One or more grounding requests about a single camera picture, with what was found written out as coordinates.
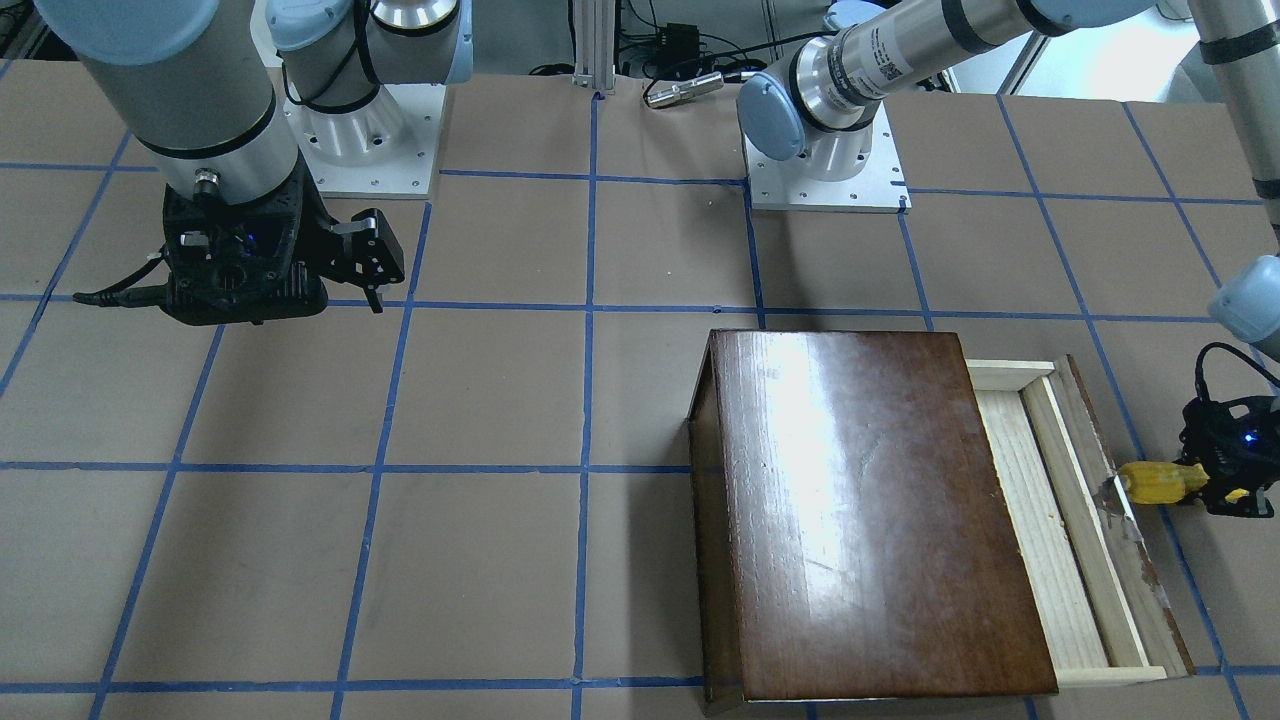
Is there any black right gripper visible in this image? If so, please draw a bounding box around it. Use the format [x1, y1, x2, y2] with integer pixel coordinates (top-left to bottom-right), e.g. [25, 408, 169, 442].
[163, 160, 406, 314]

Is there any yellow corn cob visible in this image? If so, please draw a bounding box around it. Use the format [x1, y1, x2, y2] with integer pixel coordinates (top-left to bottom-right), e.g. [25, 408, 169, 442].
[1117, 461, 1210, 505]

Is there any light wooden drawer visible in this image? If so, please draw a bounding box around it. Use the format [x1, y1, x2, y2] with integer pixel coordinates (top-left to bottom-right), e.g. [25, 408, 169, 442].
[966, 356, 1196, 689]

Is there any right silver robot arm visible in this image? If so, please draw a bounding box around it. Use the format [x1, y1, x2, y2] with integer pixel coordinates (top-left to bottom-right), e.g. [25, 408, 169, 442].
[36, 1, 474, 325]

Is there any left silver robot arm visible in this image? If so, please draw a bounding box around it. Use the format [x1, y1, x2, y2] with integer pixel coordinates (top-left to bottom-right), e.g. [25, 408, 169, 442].
[737, 1, 1277, 355]

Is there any dark wooden drawer cabinet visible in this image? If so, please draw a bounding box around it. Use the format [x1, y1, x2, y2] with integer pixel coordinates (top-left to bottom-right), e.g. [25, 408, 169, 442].
[686, 329, 1059, 716]

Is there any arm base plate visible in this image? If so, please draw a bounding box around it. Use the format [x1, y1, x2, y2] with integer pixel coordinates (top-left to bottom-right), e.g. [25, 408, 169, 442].
[742, 108, 913, 214]
[284, 85, 449, 200]

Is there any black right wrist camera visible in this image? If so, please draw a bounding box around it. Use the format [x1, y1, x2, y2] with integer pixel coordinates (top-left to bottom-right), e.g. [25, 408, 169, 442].
[160, 222, 328, 325]

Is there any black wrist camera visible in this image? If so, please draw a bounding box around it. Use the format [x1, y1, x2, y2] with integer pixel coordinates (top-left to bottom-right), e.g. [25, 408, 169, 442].
[160, 222, 328, 325]
[1179, 396, 1279, 519]

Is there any aluminium frame post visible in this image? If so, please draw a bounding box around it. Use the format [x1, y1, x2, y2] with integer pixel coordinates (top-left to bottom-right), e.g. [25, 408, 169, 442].
[570, 0, 620, 99]

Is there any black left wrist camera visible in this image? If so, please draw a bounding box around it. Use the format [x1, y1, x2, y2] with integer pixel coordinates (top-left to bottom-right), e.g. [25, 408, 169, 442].
[1179, 396, 1279, 519]

